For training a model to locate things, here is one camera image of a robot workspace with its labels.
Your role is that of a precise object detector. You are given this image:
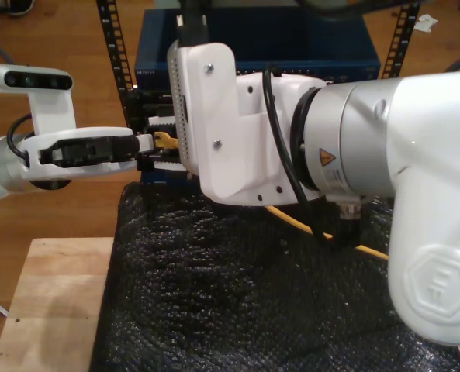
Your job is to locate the blue network switch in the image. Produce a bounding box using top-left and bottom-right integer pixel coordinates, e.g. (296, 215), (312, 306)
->
(134, 8), (382, 84)

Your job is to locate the person's dark shoe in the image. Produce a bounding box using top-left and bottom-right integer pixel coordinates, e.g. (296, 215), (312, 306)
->
(6, 0), (37, 17)

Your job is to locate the white crumpled paper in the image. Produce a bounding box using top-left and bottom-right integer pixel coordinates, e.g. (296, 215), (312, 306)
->
(413, 14), (439, 34)

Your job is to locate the black rack server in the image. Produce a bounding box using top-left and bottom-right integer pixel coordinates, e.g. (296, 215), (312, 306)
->
(130, 89), (175, 129)

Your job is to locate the yellow network cable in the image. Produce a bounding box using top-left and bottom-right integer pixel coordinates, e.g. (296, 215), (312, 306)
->
(154, 130), (390, 261)

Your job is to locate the black bubble mat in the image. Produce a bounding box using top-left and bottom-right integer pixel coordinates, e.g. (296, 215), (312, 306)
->
(89, 181), (460, 372)

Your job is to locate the black cable with angled connector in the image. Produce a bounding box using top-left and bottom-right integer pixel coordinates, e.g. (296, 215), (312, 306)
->
(262, 65), (365, 250)

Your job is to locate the blue base plate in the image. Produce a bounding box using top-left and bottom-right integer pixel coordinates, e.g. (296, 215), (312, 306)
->
(140, 170), (202, 188)

